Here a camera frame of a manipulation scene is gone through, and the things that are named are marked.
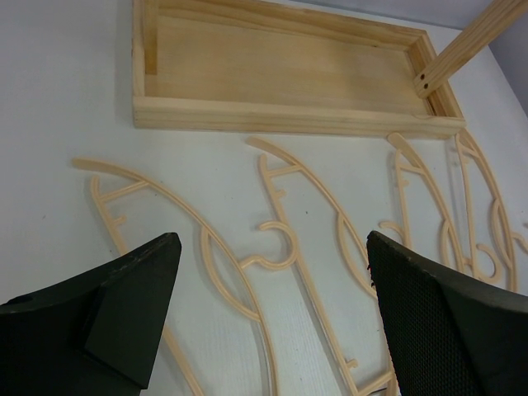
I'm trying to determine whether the beige plastic hanger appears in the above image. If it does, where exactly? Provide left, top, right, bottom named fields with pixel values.
left=247, top=136, right=398, bottom=395
left=72, top=158, right=280, bottom=395
left=379, top=133, right=464, bottom=270
left=455, top=129, right=527, bottom=292

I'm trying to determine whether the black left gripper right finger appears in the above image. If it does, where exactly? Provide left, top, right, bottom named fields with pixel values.
left=367, top=231, right=527, bottom=395

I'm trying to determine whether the wooden hanger rack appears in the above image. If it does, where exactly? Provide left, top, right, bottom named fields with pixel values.
left=132, top=1, right=527, bottom=139

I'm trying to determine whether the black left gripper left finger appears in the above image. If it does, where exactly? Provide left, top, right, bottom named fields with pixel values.
left=1, top=233, right=182, bottom=395

